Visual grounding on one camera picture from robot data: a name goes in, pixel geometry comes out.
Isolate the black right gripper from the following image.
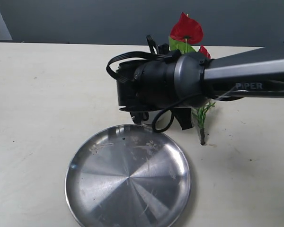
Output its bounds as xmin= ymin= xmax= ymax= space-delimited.
xmin=117 ymin=49 xmax=179 ymax=124

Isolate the artificial red anthurium plant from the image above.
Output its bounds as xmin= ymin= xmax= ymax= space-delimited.
xmin=169 ymin=12 xmax=215 ymax=146

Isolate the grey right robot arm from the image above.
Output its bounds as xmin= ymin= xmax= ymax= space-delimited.
xmin=116 ymin=42 xmax=284 ymax=130

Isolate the round stainless steel plate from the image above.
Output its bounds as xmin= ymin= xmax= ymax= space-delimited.
xmin=65 ymin=124 xmax=191 ymax=227

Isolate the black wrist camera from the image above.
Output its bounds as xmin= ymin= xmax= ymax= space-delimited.
xmin=157 ymin=43 xmax=170 ymax=55

